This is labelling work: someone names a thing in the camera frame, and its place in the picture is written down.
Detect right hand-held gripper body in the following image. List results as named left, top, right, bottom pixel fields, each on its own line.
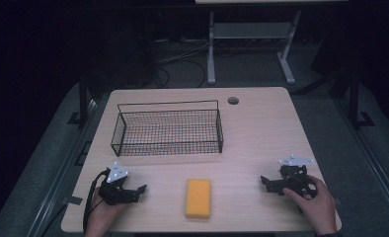
left=277, top=153, right=318, bottom=199

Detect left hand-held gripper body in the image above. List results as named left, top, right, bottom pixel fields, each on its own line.
left=98, top=161, right=141, bottom=206

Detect yellow sponge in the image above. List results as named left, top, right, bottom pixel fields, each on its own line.
left=184, top=178, right=212, bottom=219

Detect black wire mesh basket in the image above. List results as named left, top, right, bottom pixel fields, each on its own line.
left=110, top=99, right=224, bottom=158

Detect person's left hand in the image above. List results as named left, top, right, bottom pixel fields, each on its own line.
left=83, top=187, right=128, bottom=234

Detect person's right hand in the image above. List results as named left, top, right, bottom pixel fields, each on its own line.
left=282, top=174, right=339, bottom=236

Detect grey tape strip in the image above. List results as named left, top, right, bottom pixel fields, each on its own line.
left=61, top=195, right=84, bottom=206

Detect black metal stand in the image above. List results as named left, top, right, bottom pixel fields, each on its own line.
left=67, top=73, right=90, bottom=126
left=347, top=67, right=376, bottom=130

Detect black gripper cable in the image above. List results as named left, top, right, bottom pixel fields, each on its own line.
left=82, top=169, right=112, bottom=233

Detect metal floor rail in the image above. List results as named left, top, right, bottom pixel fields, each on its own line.
left=26, top=98, right=100, bottom=237
left=335, top=97, right=389, bottom=230

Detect black floor cables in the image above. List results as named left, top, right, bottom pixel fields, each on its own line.
left=152, top=38, right=208, bottom=89

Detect white metal desk frame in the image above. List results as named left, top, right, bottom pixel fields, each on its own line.
left=206, top=9, right=303, bottom=85

